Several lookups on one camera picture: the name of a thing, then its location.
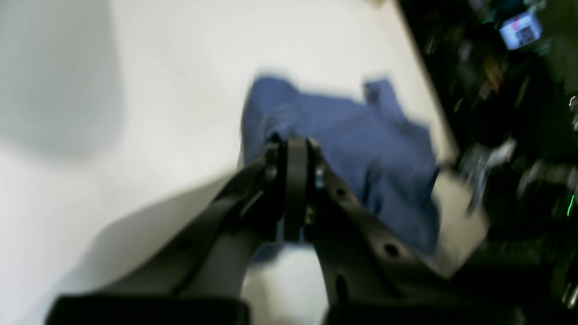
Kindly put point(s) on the blue t-shirt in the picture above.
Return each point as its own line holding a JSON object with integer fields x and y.
{"x": 383, "y": 157}

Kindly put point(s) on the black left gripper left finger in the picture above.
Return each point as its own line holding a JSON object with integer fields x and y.
{"x": 196, "y": 278}

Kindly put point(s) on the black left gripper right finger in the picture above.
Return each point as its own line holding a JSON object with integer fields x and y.
{"x": 371, "y": 276}

